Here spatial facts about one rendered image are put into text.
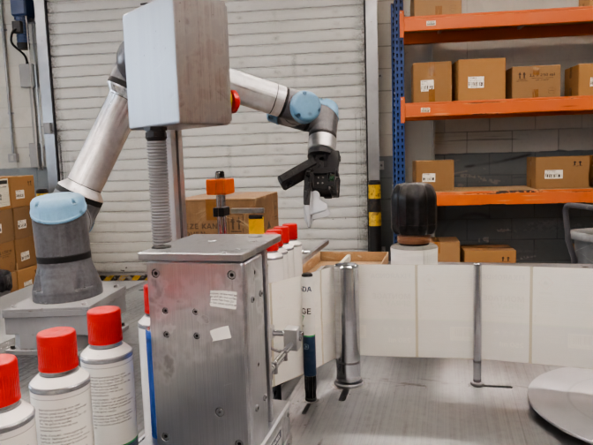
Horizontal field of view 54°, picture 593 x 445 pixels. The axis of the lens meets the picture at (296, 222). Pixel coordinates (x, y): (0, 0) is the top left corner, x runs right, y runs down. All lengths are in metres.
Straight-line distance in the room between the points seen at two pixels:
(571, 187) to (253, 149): 2.73
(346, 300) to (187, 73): 0.41
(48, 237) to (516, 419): 0.99
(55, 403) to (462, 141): 5.22
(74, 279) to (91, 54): 4.82
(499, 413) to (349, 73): 4.77
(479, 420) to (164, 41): 0.69
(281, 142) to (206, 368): 4.92
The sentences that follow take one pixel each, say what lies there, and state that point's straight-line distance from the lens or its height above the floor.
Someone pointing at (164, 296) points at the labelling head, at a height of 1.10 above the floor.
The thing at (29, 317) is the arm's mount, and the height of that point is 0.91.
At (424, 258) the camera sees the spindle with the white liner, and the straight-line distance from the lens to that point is 1.06.
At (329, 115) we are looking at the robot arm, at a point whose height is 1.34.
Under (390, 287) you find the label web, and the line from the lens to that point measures 0.91.
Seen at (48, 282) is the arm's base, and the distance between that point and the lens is 1.38.
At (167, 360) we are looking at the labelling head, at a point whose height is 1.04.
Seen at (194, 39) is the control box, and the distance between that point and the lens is 0.92.
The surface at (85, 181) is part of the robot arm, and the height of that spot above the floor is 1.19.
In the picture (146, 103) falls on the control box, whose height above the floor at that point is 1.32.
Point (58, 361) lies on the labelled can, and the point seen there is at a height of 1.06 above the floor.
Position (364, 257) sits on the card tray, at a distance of 2.20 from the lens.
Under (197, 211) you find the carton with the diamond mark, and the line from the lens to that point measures 1.68.
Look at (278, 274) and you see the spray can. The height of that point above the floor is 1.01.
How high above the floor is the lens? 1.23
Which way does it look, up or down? 7 degrees down
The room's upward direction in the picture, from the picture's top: 2 degrees counter-clockwise
